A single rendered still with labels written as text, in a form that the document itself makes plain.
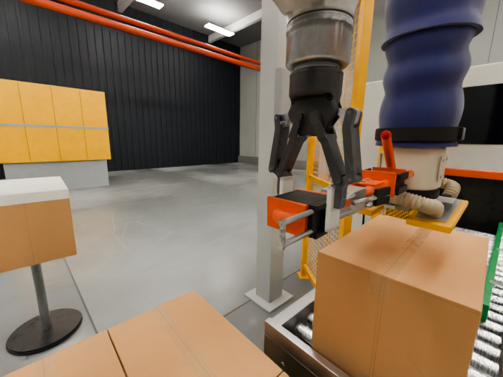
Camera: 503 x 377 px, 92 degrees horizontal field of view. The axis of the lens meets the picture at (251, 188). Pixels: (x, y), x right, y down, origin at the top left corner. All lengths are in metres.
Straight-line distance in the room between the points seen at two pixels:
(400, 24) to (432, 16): 0.08
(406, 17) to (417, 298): 0.74
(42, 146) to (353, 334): 7.25
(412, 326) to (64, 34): 11.34
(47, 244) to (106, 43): 10.30
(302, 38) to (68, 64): 10.86
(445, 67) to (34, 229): 1.87
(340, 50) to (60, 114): 7.35
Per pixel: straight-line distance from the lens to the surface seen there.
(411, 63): 0.86
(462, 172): 0.96
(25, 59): 10.96
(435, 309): 0.79
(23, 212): 1.73
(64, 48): 11.19
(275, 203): 0.38
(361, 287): 0.83
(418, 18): 0.88
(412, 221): 0.80
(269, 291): 2.10
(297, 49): 0.37
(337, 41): 0.37
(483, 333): 1.49
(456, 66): 0.88
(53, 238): 1.78
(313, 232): 0.36
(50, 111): 7.53
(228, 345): 1.09
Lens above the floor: 1.31
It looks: 11 degrees down
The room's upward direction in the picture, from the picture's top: 1 degrees clockwise
